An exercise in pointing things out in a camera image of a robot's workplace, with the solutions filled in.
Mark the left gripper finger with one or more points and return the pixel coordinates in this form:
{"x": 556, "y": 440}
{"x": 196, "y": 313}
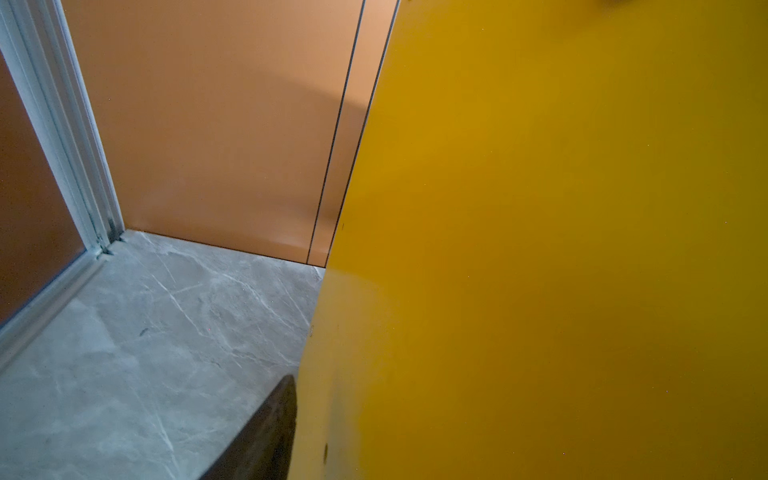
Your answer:
{"x": 263, "y": 447}

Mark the yellow pink blue bookshelf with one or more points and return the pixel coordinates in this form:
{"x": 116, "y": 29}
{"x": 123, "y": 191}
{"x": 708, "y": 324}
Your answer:
{"x": 551, "y": 261}

